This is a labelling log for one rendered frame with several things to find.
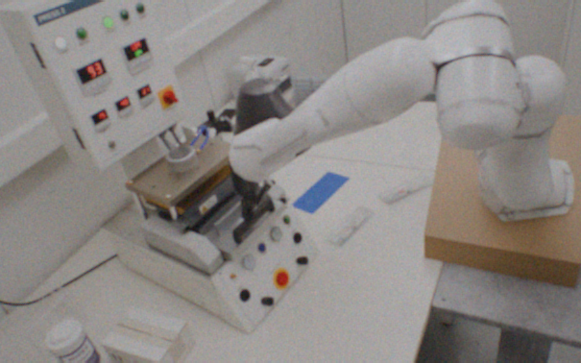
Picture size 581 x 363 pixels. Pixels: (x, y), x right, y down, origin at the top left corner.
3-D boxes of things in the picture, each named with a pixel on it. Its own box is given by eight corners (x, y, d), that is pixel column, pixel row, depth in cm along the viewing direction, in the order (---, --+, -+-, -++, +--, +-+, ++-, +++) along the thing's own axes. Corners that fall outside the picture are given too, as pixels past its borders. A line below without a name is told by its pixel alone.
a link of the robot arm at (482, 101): (557, 74, 78) (590, 6, 61) (568, 172, 73) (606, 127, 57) (432, 84, 83) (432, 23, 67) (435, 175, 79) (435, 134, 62)
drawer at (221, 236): (157, 230, 136) (149, 209, 132) (210, 187, 149) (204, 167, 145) (234, 264, 120) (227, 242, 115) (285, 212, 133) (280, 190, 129)
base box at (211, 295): (123, 267, 153) (103, 227, 144) (204, 200, 176) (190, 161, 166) (249, 335, 124) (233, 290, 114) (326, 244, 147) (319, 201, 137)
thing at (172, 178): (121, 204, 134) (104, 166, 127) (198, 148, 153) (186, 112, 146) (180, 229, 121) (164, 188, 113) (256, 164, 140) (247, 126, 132)
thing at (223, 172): (146, 204, 133) (133, 176, 127) (201, 161, 146) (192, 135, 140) (188, 221, 123) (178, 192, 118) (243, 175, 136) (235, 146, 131)
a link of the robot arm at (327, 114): (375, 48, 77) (278, 110, 103) (297, 89, 67) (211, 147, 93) (407, 108, 79) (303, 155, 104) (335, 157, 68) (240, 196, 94)
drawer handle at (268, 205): (233, 242, 121) (230, 230, 119) (270, 207, 130) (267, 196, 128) (240, 245, 120) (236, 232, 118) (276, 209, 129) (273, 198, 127)
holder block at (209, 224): (160, 220, 134) (157, 213, 132) (209, 181, 146) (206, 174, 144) (202, 237, 125) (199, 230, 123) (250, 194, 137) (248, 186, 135)
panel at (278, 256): (254, 328, 125) (216, 274, 120) (316, 254, 143) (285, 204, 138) (258, 329, 124) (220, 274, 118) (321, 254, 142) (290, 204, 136)
